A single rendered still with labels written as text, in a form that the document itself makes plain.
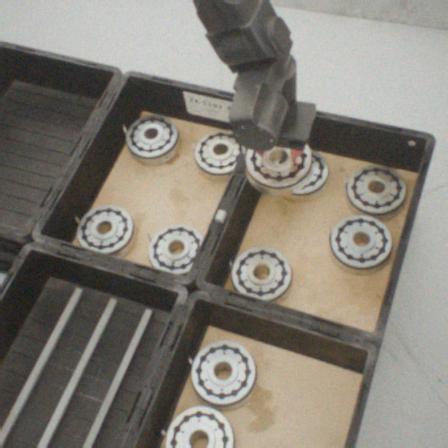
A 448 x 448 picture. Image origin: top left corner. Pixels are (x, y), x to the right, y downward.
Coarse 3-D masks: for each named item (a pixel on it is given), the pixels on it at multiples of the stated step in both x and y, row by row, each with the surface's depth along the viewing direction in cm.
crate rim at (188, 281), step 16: (144, 80) 132; (160, 80) 131; (176, 80) 130; (112, 96) 130; (224, 96) 127; (96, 128) 126; (80, 160) 123; (240, 160) 119; (64, 192) 120; (224, 192) 116; (48, 208) 118; (224, 208) 114; (48, 240) 114; (208, 240) 111; (96, 256) 112; (112, 256) 111; (144, 272) 109; (160, 272) 109; (192, 272) 108; (192, 288) 109
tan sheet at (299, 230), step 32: (352, 160) 128; (256, 224) 123; (288, 224) 123; (320, 224) 122; (384, 224) 121; (288, 256) 119; (320, 256) 119; (320, 288) 116; (352, 288) 115; (384, 288) 114; (352, 320) 112
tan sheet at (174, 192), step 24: (120, 168) 133; (144, 168) 133; (168, 168) 132; (192, 168) 131; (120, 192) 130; (144, 192) 130; (168, 192) 129; (192, 192) 129; (216, 192) 128; (144, 216) 127; (168, 216) 126; (192, 216) 126; (144, 240) 124; (144, 264) 122
